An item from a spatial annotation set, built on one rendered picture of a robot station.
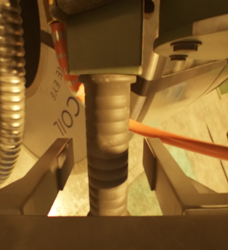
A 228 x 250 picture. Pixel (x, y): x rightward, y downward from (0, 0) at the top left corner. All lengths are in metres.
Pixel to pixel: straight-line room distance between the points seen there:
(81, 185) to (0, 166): 1.39
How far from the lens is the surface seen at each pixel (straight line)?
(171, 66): 0.40
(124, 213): 0.17
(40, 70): 0.59
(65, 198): 1.50
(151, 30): 0.31
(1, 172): 0.19
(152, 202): 2.14
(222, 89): 5.04
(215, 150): 0.18
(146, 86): 0.32
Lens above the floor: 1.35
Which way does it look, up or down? 47 degrees down
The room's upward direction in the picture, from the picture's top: 69 degrees clockwise
